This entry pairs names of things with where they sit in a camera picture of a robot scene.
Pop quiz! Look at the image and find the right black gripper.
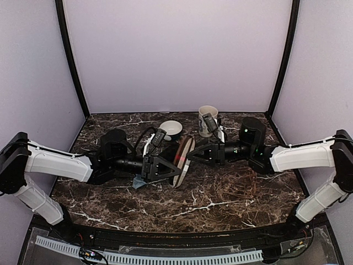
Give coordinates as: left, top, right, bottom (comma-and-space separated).
186, 138, 255, 167

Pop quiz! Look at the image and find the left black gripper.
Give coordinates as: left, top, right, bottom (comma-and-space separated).
110, 153, 180, 181

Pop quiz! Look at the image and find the light blue cloth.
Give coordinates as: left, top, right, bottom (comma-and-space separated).
132, 175, 146, 189

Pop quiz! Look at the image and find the black checkered glasses case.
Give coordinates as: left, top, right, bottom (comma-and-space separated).
159, 144, 179, 163

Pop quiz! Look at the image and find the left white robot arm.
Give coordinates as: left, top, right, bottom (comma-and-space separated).
1, 129, 184, 241

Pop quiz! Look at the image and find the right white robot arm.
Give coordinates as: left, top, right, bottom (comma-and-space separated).
187, 114, 352, 240

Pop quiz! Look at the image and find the white seahorse mug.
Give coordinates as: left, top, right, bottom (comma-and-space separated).
199, 105, 218, 137

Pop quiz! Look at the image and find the white and navy bowl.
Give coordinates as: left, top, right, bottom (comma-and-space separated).
159, 120, 183, 141

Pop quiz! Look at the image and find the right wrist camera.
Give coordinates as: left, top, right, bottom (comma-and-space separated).
202, 113, 225, 143

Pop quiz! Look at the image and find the white slotted cable duct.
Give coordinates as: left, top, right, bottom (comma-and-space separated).
35, 236, 264, 264

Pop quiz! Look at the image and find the black front rail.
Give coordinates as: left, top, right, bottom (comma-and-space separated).
27, 215, 329, 251

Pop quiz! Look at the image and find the right black frame post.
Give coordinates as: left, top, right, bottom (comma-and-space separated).
266, 0, 301, 119

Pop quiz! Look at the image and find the black frame post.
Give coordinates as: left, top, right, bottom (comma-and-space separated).
55, 0, 90, 119
266, 0, 301, 119

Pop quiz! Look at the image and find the left black frame post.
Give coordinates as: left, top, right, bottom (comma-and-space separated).
55, 0, 90, 119

